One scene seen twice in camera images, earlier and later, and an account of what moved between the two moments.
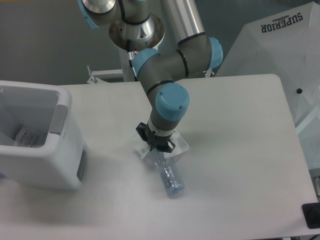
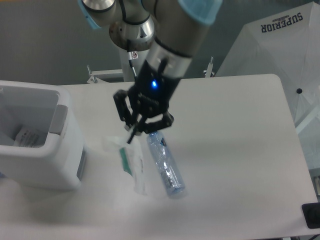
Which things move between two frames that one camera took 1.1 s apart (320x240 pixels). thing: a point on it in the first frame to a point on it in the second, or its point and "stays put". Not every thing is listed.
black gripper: (161, 143) to (152, 92)
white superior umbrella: (286, 43) stays put
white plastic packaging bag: (179, 142) to (132, 159)
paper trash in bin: (27, 138) stays put
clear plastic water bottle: (170, 174) stays put
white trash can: (40, 145) stays put
